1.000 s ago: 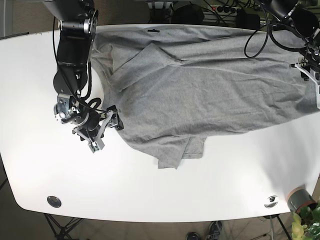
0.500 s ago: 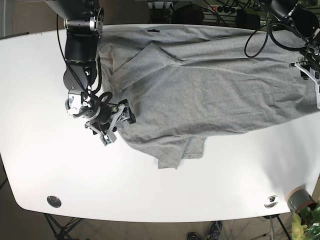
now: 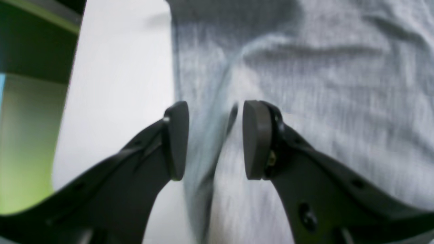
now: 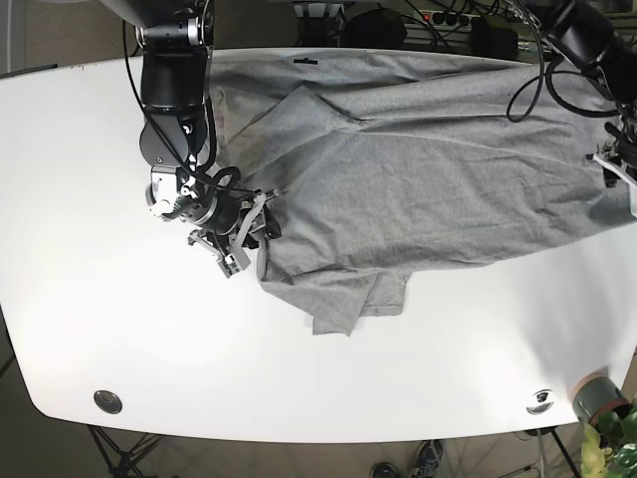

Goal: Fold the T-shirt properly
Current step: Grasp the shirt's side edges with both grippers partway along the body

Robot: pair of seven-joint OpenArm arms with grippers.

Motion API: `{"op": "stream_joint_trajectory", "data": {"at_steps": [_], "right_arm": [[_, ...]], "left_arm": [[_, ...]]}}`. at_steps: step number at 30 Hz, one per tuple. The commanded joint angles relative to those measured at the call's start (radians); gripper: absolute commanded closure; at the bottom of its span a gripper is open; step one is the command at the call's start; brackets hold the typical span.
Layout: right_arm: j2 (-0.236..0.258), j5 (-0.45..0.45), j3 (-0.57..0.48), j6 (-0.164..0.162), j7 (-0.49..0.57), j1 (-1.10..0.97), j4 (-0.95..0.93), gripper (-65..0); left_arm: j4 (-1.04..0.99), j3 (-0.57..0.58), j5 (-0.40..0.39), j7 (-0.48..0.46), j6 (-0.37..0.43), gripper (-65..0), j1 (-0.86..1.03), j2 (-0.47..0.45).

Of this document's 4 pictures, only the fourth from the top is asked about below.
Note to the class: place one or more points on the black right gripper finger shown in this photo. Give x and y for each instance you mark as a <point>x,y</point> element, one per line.
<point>266,228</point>

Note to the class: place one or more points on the metal table grommet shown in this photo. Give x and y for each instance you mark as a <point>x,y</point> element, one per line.
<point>541,401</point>
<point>108,402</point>

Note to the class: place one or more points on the grey plant pot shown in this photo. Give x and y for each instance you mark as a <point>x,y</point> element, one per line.
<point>595,395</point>

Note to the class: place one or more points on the left metal table grommet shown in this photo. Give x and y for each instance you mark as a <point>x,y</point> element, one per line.
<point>108,402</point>

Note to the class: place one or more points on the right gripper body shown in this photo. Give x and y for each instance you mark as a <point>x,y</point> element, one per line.
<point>222,213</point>

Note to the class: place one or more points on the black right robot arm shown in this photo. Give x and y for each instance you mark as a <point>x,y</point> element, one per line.
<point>179,140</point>

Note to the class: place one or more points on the person's dark shoes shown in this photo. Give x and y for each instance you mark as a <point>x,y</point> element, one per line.
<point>425,462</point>

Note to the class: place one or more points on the right metal table grommet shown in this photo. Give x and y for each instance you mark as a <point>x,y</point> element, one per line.
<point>541,401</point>

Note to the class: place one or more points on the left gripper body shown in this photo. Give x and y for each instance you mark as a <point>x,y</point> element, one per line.
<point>616,157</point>

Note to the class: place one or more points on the green potted plant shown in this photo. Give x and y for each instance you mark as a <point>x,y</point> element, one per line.
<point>609,449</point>

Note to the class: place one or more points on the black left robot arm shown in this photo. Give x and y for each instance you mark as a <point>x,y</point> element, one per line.
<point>581,35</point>

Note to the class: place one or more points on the grey printed T-shirt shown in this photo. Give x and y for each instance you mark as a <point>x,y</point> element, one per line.
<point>391,164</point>

